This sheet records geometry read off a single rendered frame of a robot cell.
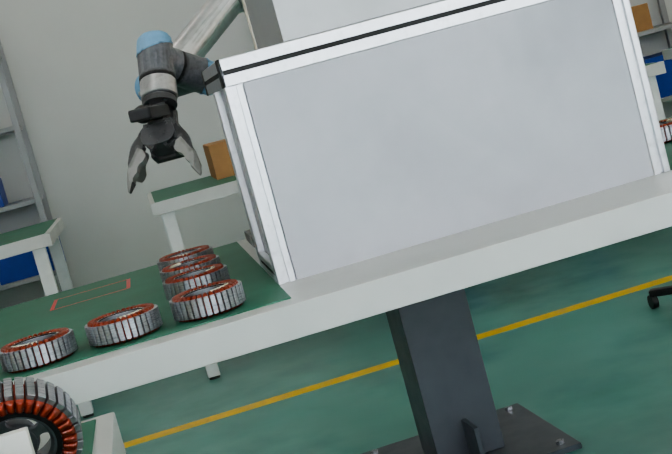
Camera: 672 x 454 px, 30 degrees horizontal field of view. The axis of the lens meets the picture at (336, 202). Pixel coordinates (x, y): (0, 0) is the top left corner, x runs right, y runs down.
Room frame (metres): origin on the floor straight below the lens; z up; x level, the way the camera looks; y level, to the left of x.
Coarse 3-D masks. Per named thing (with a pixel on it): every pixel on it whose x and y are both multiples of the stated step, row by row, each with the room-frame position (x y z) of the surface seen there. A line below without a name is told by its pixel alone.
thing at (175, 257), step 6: (198, 246) 2.49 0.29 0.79; (204, 246) 2.46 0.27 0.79; (210, 246) 2.47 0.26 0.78; (174, 252) 2.50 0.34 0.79; (180, 252) 2.49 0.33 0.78; (186, 252) 2.49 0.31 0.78; (192, 252) 2.41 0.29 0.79; (198, 252) 2.42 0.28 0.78; (204, 252) 2.42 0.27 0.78; (210, 252) 2.44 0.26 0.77; (162, 258) 2.44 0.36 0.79; (168, 258) 2.42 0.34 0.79; (174, 258) 2.41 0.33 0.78; (180, 258) 2.40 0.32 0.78; (186, 258) 2.40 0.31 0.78; (162, 264) 2.42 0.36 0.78; (168, 264) 2.41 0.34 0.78
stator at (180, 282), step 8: (216, 264) 2.12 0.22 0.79; (184, 272) 2.14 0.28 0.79; (192, 272) 2.14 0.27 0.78; (200, 272) 2.13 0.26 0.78; (208, 272) 2.06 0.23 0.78; (216, 272) 2.07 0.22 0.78; (224, 272) 2.08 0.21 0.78; (168, 280) 2.08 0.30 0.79; (176, 280) 2.06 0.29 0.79; (184, 280) 2.05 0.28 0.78; (192, 280) 2.05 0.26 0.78; (200, 280) 2.06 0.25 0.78; (208, 280) 2.05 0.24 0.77; (216, 280) 2.06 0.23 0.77; (168, 288) 2.07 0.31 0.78; (176, 288) 2.06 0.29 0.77; (184, 288) 2.05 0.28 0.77; (168, 296) 2.08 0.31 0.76
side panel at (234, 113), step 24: (216, 96) 2.21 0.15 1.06; (240, 96) 1.97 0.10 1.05; (240, 120) 1.98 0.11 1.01; (240, 144) 1.97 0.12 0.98; (240, 168) 2.22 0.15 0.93; (264, 168) 1.97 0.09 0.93; (240, 192) 2.23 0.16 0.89; (264, 192) 1.98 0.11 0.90; (264, 216) 1.97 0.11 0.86; (264, 240) 2.17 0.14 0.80; (264, 264) 2.16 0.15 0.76; (288, 264) 1.97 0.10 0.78
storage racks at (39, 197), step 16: (640, 32) 8.95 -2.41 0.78; (0, 48) 8.82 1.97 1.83; (0, 64) 8.33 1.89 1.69; (0, 80) 8.33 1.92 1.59; (16, 96) 8.83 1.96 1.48; (16, 112) 8.82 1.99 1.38; (16, 128) 8.33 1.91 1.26; (32, 160) 8.82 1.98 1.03; (32, 176) 8.33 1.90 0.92; (32, 192) 8.33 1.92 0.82; (0, 208) 8.29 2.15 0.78; (48, 208) 8.83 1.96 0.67; (0, 288) 8.27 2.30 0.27
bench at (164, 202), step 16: (656, 64) 5.21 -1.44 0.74; (656, 80) 5.25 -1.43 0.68; (656, 96) 5.25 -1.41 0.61; (208, 176) 5.78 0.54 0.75; (160, 192) 5.53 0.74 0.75; (176, 192) 5.20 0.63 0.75; (192, 192) 4.94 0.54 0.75; (208, 192) 4.94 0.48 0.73; (224, 192) 4.95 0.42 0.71; (160, 208) 4.91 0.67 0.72; (176, 208) 4.92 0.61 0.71; (176, 224) 4.95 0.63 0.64; (176, 240) 4.95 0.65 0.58; (208, 368) 4.95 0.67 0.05
